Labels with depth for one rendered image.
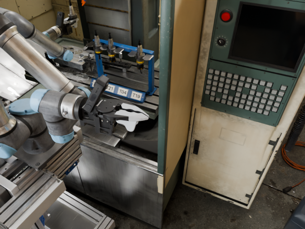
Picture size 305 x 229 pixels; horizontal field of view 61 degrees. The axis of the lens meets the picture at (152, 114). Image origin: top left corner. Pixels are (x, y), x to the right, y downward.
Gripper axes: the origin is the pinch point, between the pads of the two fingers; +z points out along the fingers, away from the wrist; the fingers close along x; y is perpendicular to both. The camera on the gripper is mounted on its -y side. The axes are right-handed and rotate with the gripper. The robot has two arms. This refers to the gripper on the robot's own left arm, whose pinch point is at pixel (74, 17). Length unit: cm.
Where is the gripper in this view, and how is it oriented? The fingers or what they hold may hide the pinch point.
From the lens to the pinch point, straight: 218.0
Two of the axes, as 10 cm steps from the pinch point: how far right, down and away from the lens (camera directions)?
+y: 0.0, 7.4, 6.7
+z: 4.2, -6.1, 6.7
